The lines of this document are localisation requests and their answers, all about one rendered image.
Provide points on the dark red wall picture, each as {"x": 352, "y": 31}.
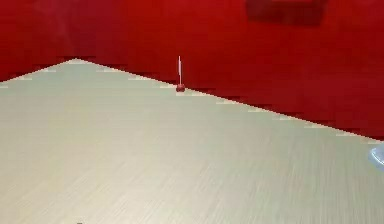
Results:
{"x": 286, "y": 12}

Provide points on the pale blue round object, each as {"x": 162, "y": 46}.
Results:
{"x": 378, "y": 157}

